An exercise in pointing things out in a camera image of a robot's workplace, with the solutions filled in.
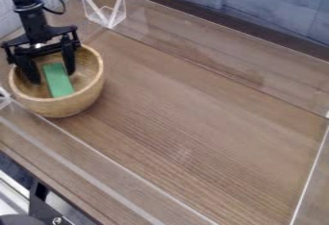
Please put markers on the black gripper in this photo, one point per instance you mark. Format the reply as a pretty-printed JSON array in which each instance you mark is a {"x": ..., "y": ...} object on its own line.
[{"x": 26, "y": 47}]

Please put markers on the green stick block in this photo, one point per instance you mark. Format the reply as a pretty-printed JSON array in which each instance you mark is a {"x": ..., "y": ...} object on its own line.
[{"x": 58, "y": 80}]

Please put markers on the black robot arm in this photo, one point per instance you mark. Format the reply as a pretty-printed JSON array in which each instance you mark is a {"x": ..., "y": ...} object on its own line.
[{"x": 32, "y": 11}]

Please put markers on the wooden bowl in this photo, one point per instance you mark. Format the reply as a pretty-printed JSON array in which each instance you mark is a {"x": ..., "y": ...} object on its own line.
[{"x": 88, "y": 82}]

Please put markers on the clear acrylic corner bracket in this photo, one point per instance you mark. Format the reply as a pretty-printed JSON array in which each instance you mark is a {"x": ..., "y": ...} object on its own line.
[{"x": 105, "y": 16}]

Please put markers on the clear acrylic front wall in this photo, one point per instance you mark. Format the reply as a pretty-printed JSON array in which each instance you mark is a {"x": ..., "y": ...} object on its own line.
[{"x": 113, "y": 195}]

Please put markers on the clear acrylic wall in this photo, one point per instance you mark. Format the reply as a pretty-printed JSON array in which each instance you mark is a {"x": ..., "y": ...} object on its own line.
[
  {"x": 113, "y": 195},
  {"x": 312, "y": 210},
  {"x": 280, "y": 71}
]

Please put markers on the black table leg bracket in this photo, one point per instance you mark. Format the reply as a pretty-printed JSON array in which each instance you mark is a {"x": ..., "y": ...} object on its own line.
[{"x": 50, "y": 208}]

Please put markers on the clear acrylic back wall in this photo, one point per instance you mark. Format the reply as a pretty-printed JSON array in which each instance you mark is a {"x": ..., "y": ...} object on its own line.
[{"x": 280, "y": 71}]

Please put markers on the clear acrylic right wall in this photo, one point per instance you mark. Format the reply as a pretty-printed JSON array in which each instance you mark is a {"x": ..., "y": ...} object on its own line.
[{"x": 312, "y": 210}]

